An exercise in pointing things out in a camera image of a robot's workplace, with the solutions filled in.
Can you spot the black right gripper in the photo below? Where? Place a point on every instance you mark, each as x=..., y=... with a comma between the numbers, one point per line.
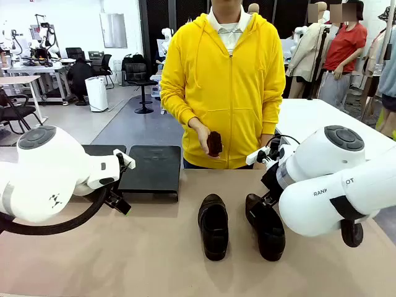
x=272, y=181

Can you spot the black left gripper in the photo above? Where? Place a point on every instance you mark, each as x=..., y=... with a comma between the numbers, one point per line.
x=114, y=198

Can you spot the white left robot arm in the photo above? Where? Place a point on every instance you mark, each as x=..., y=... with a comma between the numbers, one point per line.
x=46, y=170

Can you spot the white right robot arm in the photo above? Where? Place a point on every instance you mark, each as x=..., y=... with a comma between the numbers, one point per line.
x=325, y=185

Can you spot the yellow-sleeved right forearm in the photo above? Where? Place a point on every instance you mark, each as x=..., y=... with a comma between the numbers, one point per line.
x=176, y=108

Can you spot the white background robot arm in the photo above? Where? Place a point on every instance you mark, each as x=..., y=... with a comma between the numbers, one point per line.
x=167, y=34
x=301, y=31

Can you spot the yellow-sleeved left forearm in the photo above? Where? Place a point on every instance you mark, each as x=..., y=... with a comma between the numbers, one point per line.
x=272, y=117

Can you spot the person's left hand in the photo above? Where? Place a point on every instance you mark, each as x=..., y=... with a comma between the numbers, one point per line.
x=265, y=140

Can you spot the person's right hand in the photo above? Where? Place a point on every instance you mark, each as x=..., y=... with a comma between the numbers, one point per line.
x=201, y=136

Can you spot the white folding table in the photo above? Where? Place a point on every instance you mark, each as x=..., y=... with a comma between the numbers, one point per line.
x=309, y=114

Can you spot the person in yellow hoodie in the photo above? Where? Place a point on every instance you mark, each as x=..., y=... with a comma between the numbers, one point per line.
x=222, y=92

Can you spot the white air purifier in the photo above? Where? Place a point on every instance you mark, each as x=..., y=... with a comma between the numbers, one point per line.
x=96, y=92

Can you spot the black bar stool chair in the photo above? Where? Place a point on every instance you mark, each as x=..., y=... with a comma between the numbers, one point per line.
x=136, y=74

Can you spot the yellow-green object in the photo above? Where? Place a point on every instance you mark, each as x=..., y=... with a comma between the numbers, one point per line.
x=380, y=120

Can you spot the person in black clothes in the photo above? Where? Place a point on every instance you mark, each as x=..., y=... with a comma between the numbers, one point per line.
x=80, y=74

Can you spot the black folding office chair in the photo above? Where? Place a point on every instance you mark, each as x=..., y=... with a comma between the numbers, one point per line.
x=15, y=109

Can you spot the black mesh office chair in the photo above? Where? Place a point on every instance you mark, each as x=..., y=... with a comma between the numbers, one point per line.
x=106, y=62
x=75, y=53

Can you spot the black bags pile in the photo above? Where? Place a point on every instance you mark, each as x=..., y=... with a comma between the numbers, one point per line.
x=133, y=58

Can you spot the mannequin in beige coat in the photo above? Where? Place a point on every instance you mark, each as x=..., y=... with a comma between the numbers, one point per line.
x=306, y=52

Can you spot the beige-top white-leg desk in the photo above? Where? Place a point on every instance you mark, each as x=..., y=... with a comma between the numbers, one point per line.
x=18, y=80

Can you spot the grey lab work desk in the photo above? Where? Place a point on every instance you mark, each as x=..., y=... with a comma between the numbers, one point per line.
x=31, y=68

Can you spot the tall black tripod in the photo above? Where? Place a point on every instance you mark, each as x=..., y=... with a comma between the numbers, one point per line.
x=324, y=29

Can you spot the tan mannequin head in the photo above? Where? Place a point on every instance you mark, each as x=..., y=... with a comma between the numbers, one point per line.
x=253, y=8

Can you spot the white slanted pole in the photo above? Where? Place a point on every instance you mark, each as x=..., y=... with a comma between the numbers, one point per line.
x=385, y=40

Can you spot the black hat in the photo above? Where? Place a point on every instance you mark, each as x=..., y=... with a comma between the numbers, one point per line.
x=389, y=14

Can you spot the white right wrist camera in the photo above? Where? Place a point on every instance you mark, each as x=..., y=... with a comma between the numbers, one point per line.
x=256, y=156

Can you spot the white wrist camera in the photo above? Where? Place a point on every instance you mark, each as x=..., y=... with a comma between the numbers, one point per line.
x=125, y=159
x=256, y=156

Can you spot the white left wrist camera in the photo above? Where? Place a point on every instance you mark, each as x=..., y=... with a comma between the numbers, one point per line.
x=125, y=159

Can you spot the grey framed wall panel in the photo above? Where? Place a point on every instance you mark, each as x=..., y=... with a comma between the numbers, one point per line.
x=113, y=31

